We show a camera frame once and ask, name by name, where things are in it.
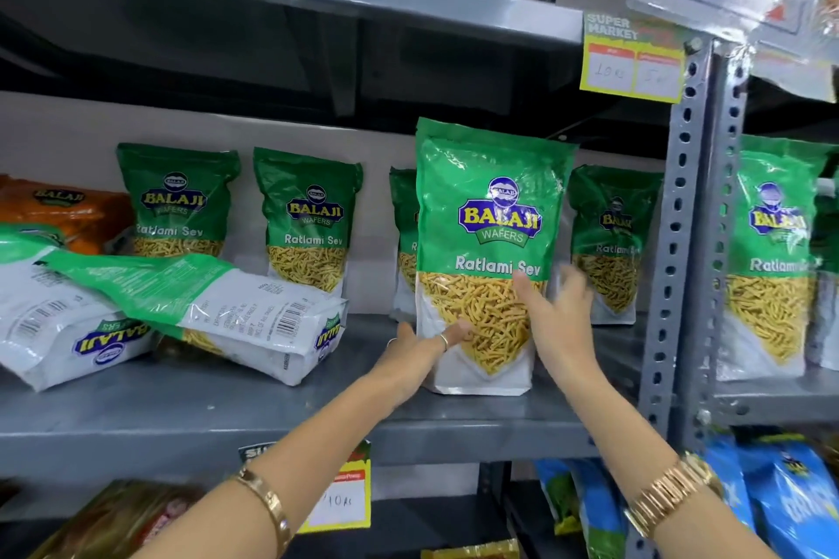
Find person's left hand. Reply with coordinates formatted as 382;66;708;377
366;318;475;416

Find person's right hand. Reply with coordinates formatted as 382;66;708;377
510;262;600;384

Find grey metal shelf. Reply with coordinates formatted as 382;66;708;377
0;313;650;487

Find sev packets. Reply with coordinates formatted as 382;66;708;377
116;134;839;383

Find person's right forearm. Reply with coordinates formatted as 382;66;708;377
544;360;778;559

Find person's left forearm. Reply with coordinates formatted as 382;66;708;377
130;378;402;559

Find yellow price label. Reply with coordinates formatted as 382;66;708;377
579;11;687;105
239;440;373;535

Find gold wristwatch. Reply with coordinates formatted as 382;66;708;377
623;452;725;539

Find clear plastic label sleeve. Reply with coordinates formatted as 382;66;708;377
750;44;837;105

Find pile of orange chip bags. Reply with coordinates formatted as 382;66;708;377
0;174;137;257

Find grey perforated metal post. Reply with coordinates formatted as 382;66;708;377
675;44;750;452
626;35;714;559

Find gold bangle bracelet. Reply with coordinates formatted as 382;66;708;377
230;466;295;556

